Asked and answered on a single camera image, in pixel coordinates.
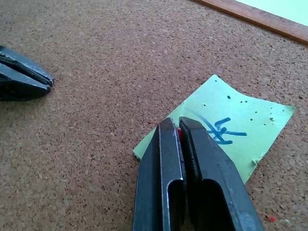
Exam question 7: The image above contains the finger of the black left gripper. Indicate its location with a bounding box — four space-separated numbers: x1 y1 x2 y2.
0 62 51 102
0 45 54 86

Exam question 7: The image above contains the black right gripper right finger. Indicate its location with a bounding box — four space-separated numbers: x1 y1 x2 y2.
179 116 265 231

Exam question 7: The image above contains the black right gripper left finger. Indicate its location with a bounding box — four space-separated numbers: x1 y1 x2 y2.
132 117 187 231

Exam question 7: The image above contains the green sticky note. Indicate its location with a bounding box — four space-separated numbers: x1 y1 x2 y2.
133 74 296 185

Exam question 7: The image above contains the brown cork board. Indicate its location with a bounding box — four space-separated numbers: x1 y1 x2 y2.
0 0 308 231

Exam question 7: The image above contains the wooden cork board frame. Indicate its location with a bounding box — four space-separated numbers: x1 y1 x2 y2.
192 0 308 46

